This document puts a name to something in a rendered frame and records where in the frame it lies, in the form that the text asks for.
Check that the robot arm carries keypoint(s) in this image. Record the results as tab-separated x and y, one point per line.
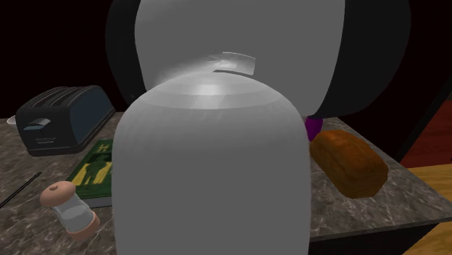
212	159

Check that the purple vase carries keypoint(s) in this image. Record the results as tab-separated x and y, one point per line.
313	126

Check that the brown bread loaf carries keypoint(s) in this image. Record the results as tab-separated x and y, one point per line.
349	162

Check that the green and yellow book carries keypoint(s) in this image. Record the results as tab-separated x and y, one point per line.
93	173

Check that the black toaster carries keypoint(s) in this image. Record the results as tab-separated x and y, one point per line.
63	120

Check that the glass shaker with pink caps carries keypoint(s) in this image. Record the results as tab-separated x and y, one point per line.
70	208

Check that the white bowl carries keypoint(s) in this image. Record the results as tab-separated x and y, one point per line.
11	120

